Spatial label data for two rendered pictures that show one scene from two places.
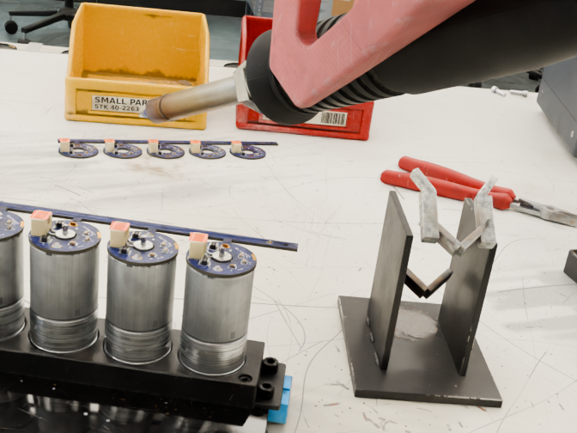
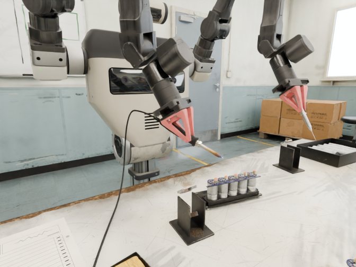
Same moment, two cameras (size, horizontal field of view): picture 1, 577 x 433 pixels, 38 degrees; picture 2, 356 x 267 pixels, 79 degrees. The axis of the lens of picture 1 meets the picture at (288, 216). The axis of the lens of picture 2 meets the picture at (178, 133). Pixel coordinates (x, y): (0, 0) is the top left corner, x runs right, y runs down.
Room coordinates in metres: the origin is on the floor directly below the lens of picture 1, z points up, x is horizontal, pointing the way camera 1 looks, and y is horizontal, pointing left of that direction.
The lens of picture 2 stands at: (0.66, -0.23, 1.03)
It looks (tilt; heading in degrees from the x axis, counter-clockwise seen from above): 13 degrees down; 157
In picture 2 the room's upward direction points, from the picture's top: straight up
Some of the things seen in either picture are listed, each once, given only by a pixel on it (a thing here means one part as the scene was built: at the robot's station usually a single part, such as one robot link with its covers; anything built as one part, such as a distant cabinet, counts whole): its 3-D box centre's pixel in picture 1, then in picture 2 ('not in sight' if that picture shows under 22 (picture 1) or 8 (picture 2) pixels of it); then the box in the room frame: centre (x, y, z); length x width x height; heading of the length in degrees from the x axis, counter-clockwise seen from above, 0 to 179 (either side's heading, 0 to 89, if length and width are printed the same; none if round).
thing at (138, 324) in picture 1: (140, 306); (222, 188); (0.27, 0.05, 0.79); 0.02 x 0.02 x 0.05
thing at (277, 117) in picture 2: not in sight; (299, 120); (-2.05, 3.39, 0.38); 1.20 x 0.80 x 0.73; 16
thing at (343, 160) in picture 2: not in sight; (334, 150); (0.15, 0.66, 0.77); 0.24 x 0.16 x 0.04; 93
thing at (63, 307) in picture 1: (64, 295); (232, 186); (0.27, 0.08, 0.79); 0.02 x 0.02 x 0.05
